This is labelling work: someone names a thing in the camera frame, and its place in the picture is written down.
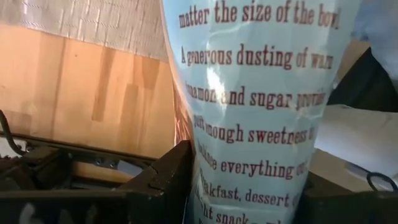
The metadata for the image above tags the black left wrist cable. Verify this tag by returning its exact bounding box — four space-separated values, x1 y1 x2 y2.
366 172 398 192

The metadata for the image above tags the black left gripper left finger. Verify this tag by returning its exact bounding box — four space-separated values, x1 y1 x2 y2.
0 139 195 224

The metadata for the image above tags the cinnamon squares cereal box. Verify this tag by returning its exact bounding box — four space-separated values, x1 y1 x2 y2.
160 0 363 224

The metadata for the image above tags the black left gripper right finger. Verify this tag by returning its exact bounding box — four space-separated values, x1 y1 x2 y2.
294 172 398 224

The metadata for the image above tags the grey woven placemat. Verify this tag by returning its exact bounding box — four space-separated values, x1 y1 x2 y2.
0 0 169 62

